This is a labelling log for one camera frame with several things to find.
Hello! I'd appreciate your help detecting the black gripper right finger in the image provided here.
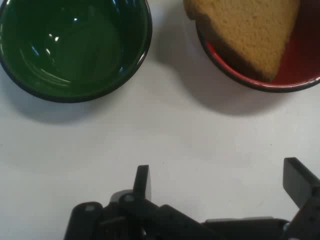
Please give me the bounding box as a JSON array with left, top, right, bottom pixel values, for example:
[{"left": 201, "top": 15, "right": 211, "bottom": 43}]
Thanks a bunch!
[{"left": 283, "top": 156, "right": 320, "bottom": 240}]

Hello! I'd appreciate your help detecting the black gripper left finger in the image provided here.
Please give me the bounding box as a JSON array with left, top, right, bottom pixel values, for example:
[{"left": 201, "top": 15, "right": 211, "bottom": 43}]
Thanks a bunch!
[{"left": 63, "top": 164, "right": 216, "bottom": 240}]

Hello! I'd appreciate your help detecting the red plate with black rim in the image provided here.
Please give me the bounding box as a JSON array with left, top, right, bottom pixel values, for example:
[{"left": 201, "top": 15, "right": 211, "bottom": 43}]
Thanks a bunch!
[{"left": 194, "top": 0, "right": 320, "bottom": 94}]

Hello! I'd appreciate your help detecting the green bowl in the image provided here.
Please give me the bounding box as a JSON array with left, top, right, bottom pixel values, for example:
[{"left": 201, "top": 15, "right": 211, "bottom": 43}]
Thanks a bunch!
[{"left": 0, "top": 0, "right": 153, "bottom": 104}]

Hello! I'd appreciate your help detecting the brown bread slice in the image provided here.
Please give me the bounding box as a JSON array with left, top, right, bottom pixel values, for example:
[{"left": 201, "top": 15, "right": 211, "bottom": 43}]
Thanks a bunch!
[{"left": 183, "top": 0, "right": 301, "bottom": 83}]

